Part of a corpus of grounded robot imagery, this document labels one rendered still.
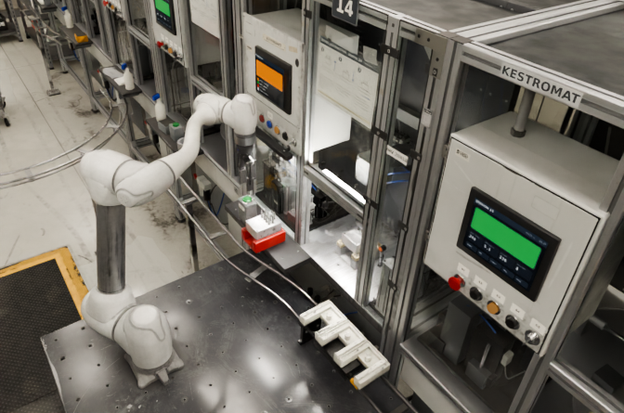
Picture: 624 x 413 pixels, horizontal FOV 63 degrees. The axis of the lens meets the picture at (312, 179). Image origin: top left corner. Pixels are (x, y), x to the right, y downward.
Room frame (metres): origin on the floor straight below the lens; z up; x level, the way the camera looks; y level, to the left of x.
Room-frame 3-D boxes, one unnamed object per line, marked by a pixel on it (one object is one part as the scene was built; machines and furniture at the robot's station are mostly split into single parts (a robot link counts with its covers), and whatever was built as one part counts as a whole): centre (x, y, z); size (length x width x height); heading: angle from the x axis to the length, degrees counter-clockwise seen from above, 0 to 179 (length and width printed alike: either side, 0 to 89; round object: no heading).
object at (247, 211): (1.89, 0.29, 0.97); 0.08 x 0.08 x 0.12; 37
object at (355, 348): (1.25, -0.15, 0.84); 0.36 x 0.14 x 0.10; 37
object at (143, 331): (1.26, 0.60, 0.85); 0.18 x 0.16 x 0.22; 62
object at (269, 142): (1.88, 0.20, 1.37); 0.36 x 0.04 x 0.04; 37
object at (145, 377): (1.24, 0.58, 0.71); 0.22 x 0.18 x 0.06; 37
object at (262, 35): (1.97, 0.09, 1.60); 0.42 x 0.29 x 0.46; 37
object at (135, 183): (1.39, 0.57, 1.44); 0.18 x 0.14 x 0.13; 152
